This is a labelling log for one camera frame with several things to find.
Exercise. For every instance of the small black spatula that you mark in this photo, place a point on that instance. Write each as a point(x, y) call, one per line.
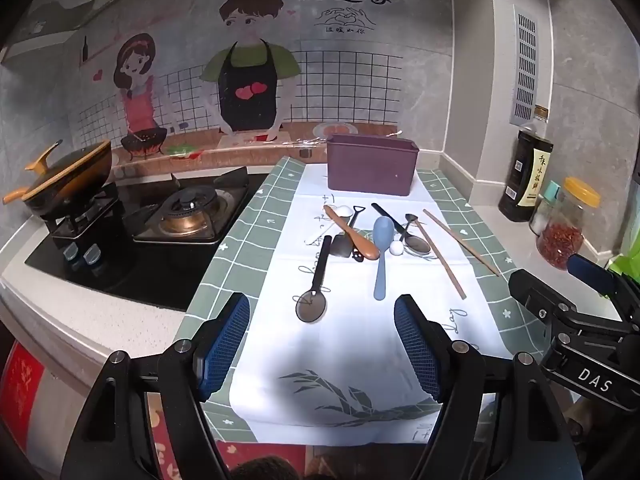
point(342, 246)

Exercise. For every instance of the range hood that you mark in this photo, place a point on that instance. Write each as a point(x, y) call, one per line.
point(45, 25)

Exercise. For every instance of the small dark metal spoon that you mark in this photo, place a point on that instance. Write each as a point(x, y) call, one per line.
point(410, 219)

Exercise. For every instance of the shaker with teal lid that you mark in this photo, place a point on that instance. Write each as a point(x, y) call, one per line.
point(546, 205)

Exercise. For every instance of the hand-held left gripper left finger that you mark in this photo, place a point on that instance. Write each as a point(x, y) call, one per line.
point(226, 345)

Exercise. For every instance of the wooden spoon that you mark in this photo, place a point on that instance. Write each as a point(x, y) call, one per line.
point(362, 245)

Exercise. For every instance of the white ceramic spoon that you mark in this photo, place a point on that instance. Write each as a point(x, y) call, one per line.
point(316, 236)

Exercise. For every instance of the cartoon couple wall poster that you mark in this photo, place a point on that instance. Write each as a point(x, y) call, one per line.
point(280, 60)

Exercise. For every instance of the light blue plastic spoon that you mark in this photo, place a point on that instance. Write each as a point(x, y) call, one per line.
point(383, 235)

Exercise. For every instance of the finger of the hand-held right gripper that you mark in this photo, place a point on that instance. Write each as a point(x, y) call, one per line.
point(592, 272)
point(542, 305)

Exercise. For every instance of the green checkered white tablecloth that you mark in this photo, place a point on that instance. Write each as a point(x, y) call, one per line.
point(280, 350)

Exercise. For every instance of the black gas stove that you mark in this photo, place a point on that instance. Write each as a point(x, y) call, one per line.
point(150, 250)

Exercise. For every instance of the grey vent grille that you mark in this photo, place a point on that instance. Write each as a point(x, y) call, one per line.
point(525, 65)

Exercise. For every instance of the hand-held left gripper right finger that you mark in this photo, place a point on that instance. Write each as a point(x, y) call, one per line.
point(417, 350)

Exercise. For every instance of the green plastic bag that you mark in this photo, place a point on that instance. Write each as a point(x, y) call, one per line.
point(622, 262)

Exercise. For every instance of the dark sauce bottle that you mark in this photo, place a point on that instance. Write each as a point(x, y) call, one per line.
point(525, 185)

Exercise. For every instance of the wooden chopstick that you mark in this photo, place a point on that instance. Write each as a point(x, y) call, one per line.
point(462, 244)
point(442, 262)

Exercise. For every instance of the purple utensil holder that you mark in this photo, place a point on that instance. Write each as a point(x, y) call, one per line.
point(372, 165)

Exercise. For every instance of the chili jar with yellow lid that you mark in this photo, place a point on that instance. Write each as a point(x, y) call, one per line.
point(562, 235)

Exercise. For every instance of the red cabinet sticker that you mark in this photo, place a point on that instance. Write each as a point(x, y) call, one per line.
point(20, 395)

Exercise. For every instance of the black wok with orange lid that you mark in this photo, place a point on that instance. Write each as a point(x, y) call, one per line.
point(70, 175)

